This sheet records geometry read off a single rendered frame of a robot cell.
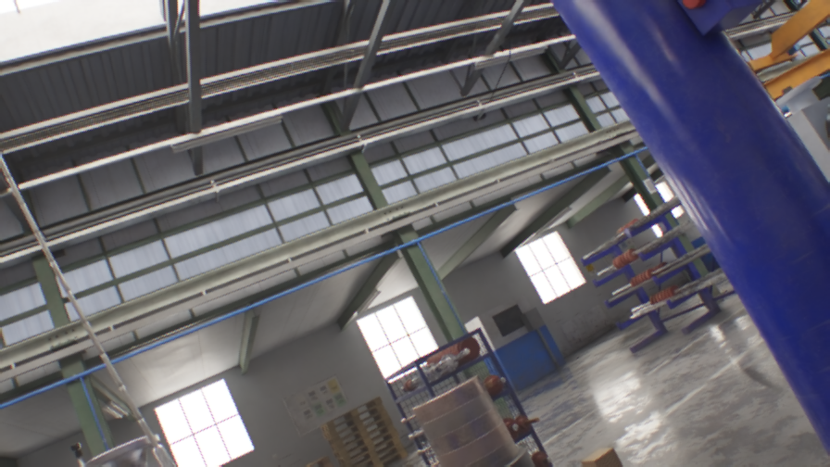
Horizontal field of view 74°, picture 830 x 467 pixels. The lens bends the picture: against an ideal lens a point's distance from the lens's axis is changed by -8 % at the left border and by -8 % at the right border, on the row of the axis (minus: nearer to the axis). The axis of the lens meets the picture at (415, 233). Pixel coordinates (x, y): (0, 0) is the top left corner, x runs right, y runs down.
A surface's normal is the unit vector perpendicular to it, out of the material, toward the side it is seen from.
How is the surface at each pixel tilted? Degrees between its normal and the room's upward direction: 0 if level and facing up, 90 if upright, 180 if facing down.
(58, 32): 90
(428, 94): 90
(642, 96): 90
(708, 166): 90
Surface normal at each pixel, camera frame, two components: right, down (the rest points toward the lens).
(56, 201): 0.29, -0.38
